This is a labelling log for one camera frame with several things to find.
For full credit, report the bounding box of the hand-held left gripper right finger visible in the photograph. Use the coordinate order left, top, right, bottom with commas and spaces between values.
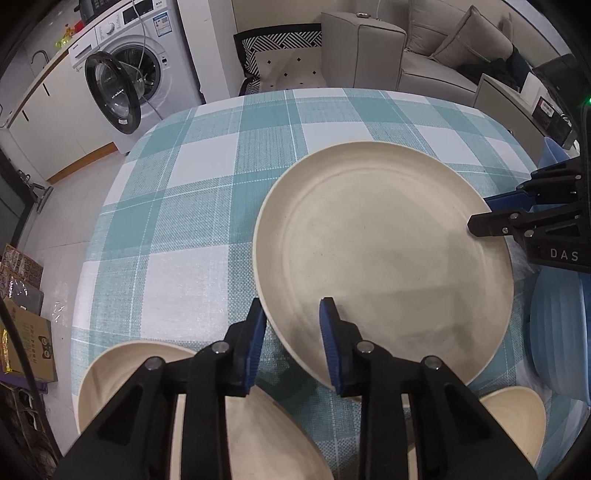
320, 296, 539, 480

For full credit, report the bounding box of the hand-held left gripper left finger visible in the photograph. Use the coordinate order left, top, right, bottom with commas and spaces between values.
53, 298, 269, 480

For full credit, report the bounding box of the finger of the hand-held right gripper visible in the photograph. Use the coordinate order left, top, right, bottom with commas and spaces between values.
467, 203, 583, 247
484, 159, 583, 214

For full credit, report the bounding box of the large cream plate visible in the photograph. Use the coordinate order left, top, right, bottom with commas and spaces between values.
252, 141, 515, 393

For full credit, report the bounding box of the grey nightstand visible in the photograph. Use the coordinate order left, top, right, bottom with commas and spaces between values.
473, 74, 555, 155

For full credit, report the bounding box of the dark clothing pile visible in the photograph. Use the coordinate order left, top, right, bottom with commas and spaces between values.
459, 48, 532, 89

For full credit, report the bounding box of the beige bowl lower left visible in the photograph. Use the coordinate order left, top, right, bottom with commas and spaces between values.
76, 342, 333, 480

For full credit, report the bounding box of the grey pillow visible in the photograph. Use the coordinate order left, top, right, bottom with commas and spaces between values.
409, 0, 476, 63
429, 6, 514, 70

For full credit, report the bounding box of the cream bowl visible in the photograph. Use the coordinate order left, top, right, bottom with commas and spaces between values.
402, 388, 548, 467

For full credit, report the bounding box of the grey sofa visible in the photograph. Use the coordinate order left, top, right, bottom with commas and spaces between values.
321, 0, 568, 95

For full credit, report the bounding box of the brown cardboard box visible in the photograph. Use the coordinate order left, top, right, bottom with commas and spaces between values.
0, 298, 58, 384

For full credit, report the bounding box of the patterned brown box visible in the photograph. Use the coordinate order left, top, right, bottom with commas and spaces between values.
0, 244, 44, 319

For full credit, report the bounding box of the grey mop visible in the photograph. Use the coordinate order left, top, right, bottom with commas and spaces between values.
18, 171, 54, 213

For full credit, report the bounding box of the dark glass door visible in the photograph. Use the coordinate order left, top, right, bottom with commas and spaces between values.
0, 152, 35, 250

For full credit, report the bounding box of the white washing machine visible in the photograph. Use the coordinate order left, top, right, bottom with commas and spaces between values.
69, 0, 206, 155

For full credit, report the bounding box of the white kitchen cabinet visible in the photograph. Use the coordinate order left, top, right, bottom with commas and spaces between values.
0, 46, 118, 183

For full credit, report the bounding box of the yellow green container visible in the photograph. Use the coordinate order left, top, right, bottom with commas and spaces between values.
55, 25, 80, 49

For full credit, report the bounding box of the black pressure cooker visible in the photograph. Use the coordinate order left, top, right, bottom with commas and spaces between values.
78, 0, 134, 21

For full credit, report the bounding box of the thin grey hose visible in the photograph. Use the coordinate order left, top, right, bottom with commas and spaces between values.
131, 0, 164, 118

